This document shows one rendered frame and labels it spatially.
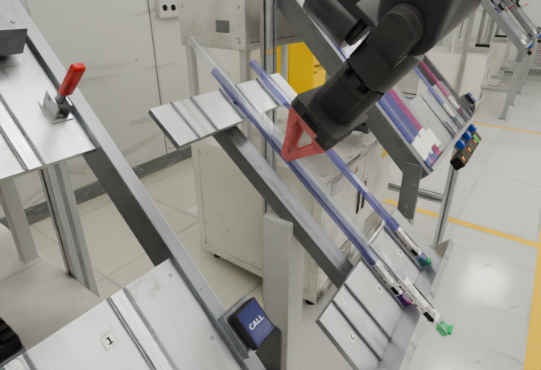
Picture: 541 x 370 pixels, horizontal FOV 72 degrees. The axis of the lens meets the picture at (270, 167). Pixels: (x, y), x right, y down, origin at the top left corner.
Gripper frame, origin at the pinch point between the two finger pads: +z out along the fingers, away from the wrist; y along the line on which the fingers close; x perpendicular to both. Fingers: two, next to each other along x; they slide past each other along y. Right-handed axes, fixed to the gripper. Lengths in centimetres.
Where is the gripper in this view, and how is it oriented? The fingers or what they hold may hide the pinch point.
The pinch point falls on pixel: (291, 152)
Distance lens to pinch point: 49.7
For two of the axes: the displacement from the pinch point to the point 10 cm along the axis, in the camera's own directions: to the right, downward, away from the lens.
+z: -5.4, 5.5, 6.4
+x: 6.4, 7.6, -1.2
